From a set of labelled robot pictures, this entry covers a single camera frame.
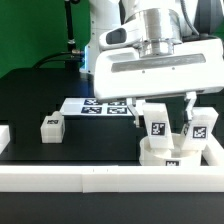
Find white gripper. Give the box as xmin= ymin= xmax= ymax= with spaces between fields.
xmin=94 ymin=39 xmax=224 ymax=128

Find white round stool seat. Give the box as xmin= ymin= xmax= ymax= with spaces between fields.
xmin=139 ymin=134 xmax=202 ymax=167

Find white U-shaped fence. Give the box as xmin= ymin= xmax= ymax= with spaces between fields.
xmin=0 ymin=125 xmax=224 ymax=194

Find white fiducial marker sheet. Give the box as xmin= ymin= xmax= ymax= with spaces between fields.
xmin=60 ymin=98 xmax=131 ymax=116

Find black vertical pole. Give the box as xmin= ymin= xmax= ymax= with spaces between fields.
xmin=64 ymin=0 xmax=80 ymax=52

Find black cables at base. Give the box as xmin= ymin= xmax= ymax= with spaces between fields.
xmin=32 ymin=49 xmax=86 ymax=70

